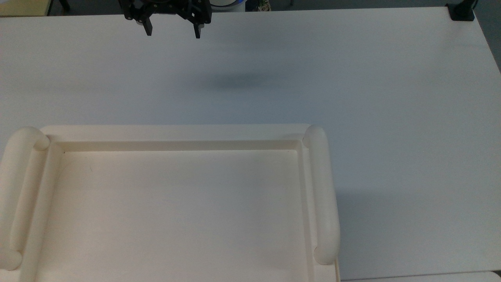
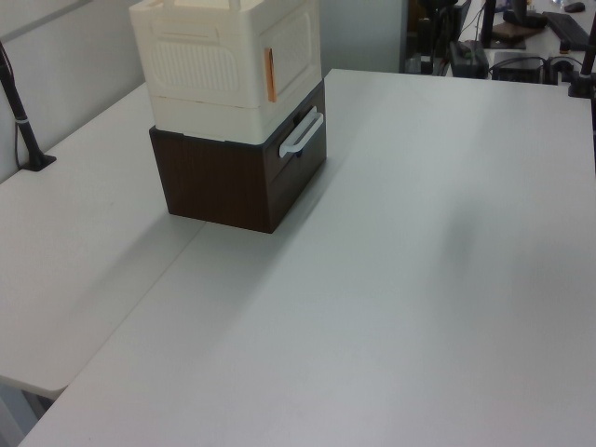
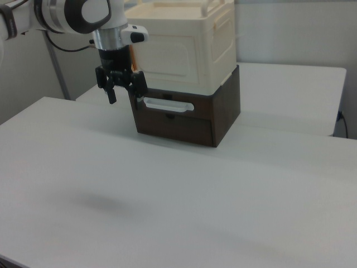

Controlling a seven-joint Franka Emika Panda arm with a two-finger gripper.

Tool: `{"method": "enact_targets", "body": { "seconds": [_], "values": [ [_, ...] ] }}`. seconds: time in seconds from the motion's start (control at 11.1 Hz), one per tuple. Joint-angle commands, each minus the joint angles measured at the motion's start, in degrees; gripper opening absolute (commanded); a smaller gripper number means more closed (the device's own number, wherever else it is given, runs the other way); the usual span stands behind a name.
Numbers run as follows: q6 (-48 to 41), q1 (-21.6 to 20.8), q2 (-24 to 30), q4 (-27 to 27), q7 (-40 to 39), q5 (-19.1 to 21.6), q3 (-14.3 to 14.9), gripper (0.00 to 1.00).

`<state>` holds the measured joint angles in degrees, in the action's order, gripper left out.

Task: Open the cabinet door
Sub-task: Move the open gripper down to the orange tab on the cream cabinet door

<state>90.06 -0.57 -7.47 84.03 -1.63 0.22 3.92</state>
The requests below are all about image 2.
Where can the cream cabinet door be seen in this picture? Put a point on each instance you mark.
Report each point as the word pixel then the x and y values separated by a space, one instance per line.
pixel 291 51

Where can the cream plastic storage cabinet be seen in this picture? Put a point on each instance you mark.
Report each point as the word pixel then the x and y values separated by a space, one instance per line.
pixel 200 70

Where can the dark brown wooden drawer box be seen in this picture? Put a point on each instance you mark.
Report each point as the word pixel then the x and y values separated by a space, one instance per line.
pixel 219 186

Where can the dark green device box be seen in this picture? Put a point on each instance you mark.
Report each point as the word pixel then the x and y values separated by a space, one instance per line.
pixel 468 58

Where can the black electronics box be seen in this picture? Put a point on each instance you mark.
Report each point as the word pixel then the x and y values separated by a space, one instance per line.
pixel 517 69

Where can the black monitor stand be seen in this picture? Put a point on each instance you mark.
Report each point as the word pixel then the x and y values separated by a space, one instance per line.
pixel 488 23

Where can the brown wooden board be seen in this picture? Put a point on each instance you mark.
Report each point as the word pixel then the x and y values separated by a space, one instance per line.
pixel 514 30

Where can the black keyboard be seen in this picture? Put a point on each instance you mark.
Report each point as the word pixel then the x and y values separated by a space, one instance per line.
pixel 568 25

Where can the black camera stand pole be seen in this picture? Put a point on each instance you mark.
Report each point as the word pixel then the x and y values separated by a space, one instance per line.
pixel 21 116

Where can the black clamp camera stand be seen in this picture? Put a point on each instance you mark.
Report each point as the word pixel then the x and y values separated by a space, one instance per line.
pixel 584 70

